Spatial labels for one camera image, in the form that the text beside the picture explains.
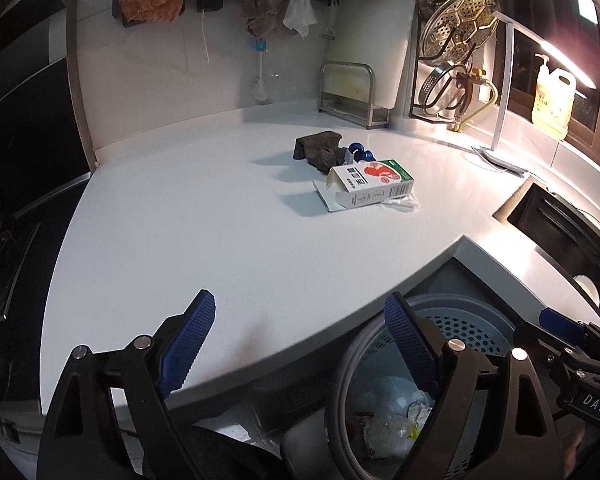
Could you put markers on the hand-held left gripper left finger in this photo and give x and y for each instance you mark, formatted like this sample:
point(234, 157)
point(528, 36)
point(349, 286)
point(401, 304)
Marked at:
point(187, 350)

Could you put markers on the brown cloth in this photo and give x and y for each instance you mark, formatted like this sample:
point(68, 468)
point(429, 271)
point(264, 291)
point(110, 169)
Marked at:
point(262, 10)

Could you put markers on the orange cloth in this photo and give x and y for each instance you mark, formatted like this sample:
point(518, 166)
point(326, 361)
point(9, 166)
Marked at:
point(152, 0)

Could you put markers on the brass gas pipe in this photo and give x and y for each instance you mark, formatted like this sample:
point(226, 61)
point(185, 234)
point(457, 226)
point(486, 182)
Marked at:
point(480, 110)

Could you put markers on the dark brown pouch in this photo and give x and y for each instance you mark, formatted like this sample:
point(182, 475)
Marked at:
point(317, 147)

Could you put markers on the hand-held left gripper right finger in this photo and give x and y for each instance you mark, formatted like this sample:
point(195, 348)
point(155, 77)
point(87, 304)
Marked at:
point(412, 345)

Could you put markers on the small clear plastic wrapper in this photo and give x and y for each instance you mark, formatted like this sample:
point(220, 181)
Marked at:
point(402, 204)

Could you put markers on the perforated steamer plate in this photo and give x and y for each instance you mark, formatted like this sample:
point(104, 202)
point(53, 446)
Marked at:
point(460, 22)

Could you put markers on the person's black trouser leg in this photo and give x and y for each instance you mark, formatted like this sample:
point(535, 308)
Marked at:
point(215, 455)

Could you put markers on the silver foil wrapper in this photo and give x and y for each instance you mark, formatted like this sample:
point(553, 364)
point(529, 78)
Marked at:
point(420, 407)

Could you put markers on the metal cutting board stand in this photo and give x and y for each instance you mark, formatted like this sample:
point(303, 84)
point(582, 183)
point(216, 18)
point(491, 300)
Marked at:
point(370, 90)

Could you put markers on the white cabinet front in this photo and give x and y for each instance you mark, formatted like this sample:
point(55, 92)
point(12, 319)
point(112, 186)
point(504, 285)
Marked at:
point(5, 435)

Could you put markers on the white cloth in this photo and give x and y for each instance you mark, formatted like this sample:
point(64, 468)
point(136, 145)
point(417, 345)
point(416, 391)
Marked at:
point(299, 15)

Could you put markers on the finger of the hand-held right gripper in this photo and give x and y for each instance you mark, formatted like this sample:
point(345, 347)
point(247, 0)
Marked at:
point(560, 324)

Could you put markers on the white cup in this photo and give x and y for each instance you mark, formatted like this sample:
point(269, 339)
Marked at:
point(586, 287)

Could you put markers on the white desk lamp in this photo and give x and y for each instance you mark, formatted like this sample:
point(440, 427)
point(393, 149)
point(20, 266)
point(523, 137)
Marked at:
point(502, 90)

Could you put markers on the white carton box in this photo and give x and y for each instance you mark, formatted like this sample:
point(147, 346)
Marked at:
point(375, 185)

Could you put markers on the white cutting board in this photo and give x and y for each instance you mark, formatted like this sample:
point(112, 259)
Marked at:
point(375, 30)

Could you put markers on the grey perforated trash bin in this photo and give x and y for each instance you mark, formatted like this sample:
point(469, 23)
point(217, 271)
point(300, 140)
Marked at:
point(485, 332)

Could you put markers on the black kitchen sink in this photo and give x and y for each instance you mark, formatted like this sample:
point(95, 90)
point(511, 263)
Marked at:
point(555, 225)

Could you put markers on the clear plastic bag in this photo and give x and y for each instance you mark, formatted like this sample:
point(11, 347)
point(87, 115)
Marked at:
point(390, 432)

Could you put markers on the small blue plastic item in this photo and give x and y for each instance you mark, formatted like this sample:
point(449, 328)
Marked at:
point(360, 152)

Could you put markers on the black gas stove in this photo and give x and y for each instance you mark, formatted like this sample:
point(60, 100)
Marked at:
point(2, 260)

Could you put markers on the hanging peeler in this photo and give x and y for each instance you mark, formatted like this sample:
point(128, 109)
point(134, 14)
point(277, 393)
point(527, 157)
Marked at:
point(330, 22)

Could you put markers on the black range hood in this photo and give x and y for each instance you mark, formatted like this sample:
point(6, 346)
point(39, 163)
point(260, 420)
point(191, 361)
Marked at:
point(25, 110)

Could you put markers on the yellow detergent bottle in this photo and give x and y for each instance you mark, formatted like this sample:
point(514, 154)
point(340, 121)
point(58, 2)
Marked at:
point(552, 102)

